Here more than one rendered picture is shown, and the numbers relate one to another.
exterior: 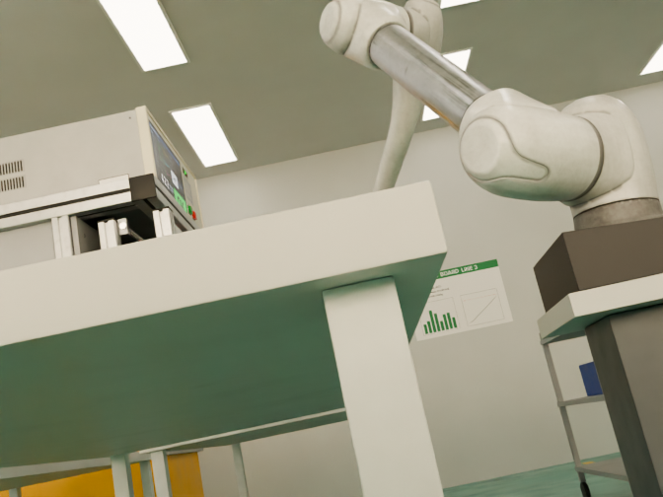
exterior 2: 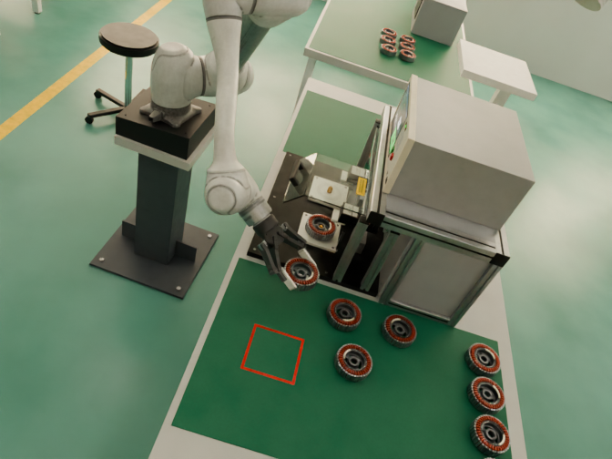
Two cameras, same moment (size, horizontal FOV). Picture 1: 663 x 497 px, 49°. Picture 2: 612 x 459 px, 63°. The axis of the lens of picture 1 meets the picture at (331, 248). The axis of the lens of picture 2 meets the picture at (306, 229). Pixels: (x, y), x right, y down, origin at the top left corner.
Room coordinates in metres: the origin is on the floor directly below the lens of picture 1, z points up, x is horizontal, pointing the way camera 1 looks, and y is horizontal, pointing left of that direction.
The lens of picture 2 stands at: (3.06, 0.05, 2.02)
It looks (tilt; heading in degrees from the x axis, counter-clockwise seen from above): 42 degrees down; 177
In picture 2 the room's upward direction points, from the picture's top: 20 degrees clockwise
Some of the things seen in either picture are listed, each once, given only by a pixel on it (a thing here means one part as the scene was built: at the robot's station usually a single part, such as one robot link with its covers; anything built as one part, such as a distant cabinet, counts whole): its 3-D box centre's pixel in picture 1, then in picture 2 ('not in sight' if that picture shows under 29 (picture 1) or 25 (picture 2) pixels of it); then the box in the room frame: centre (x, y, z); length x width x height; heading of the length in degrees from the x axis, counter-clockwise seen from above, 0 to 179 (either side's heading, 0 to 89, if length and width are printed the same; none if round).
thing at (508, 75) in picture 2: not in sight; (473, 107); (0.65, 0.77, 0.98); 0.37 x 0.35 x 0.46; 0
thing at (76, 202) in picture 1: (102, 254); (436, 175); (1.56, 0.50, 1.09); 0.68 x 0.44 x 0.05; 0
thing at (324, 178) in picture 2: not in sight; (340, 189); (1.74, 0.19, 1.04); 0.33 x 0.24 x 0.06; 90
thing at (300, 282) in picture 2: not in sight; (300, 274); (2.00, 0.15, 0.88); 0.11 x 0.11 x 0.04
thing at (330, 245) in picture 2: not in sight; (319, 231); (1.67, 0.18, 0.78); 0.15 x 0.15 x 0.01; 0
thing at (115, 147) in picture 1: (97, 204); (453, 148); (1.57, 0.50, 1.22); 0.44 x 0.39 x 0.20; 0
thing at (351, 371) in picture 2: not in sight; (353, 362); (2.17, 0.38, 0.77); 0.11 x 0.11 x 0.04
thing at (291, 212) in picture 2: not in sight; (326, 216); (1.55, 0.20, 0.76); 0.64 x 0.47 x 0.02; 0
